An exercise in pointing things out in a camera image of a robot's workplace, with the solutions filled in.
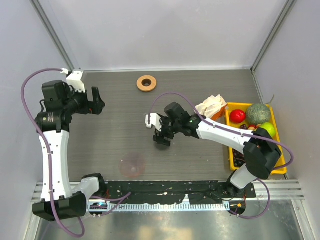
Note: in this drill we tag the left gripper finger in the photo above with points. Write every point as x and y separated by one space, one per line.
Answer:
96 94
98 107

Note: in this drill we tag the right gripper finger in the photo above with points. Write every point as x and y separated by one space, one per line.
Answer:
165 141
157 138

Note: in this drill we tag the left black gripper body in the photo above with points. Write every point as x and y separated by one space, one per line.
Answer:
85 106

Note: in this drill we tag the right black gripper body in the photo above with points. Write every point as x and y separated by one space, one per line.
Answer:
169 127

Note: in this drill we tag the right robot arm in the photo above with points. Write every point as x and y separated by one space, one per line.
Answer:
260 151

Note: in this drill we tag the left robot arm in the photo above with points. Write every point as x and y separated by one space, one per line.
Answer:
58 199

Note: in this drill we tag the white coffee filter stack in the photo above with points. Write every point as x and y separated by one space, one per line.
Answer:
211 105

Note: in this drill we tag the red apple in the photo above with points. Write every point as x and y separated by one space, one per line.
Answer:
237 116

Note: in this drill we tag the dark red grape bunch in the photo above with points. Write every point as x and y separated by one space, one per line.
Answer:
238 158

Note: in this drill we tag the green netted melon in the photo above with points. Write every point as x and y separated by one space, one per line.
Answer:
258 114

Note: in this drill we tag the green apple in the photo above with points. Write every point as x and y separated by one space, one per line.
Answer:
269 127

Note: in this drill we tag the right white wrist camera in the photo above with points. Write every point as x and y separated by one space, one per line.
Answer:
153 120

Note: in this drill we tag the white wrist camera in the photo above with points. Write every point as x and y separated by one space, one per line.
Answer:
74 79
153 120

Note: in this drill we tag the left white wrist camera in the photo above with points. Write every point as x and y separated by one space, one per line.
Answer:
74 79

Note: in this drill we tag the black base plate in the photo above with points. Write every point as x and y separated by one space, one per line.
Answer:
172 192

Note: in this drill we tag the white slotted cable duct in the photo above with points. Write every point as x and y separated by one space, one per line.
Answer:
185 206

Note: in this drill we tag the aluminium frame rail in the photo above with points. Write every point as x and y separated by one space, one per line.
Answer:
279 189

